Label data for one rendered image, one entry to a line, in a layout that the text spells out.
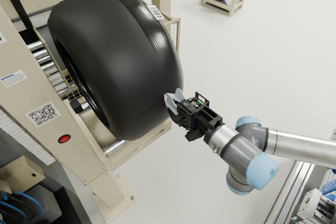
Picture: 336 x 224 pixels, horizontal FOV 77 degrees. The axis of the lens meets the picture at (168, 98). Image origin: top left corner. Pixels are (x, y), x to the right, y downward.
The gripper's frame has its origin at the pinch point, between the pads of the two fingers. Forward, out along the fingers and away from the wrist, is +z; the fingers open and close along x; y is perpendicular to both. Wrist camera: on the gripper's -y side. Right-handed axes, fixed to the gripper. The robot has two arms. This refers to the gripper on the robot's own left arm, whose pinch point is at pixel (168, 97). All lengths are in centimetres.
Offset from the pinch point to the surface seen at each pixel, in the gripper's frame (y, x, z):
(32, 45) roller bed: 2, 25, 61
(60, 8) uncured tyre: 23.7, 13.6, 30.8
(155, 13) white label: 19.7, -8.8, 15.1
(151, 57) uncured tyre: 12.7, 0.5, 5.9
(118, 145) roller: -30.4, 16.9, 15.8
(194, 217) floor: -125, -7, -11
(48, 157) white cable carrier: -22, 41, 23
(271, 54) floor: -116, -209, 58
